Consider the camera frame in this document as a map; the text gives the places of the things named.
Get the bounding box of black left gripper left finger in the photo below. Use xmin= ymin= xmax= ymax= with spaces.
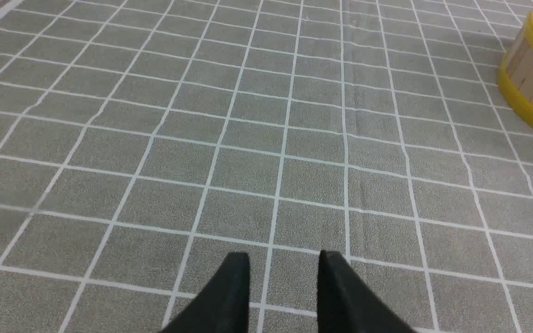
xmin=161 ymin=252 xmax=250 ymax=333

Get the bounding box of grey grid tablecloth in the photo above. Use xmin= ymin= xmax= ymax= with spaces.
xmin=0 ymin=0 xmax=533 ymax=333

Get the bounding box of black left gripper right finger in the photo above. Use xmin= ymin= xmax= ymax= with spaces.
xmin=317 ymin=250 xmax=415 ymax=333

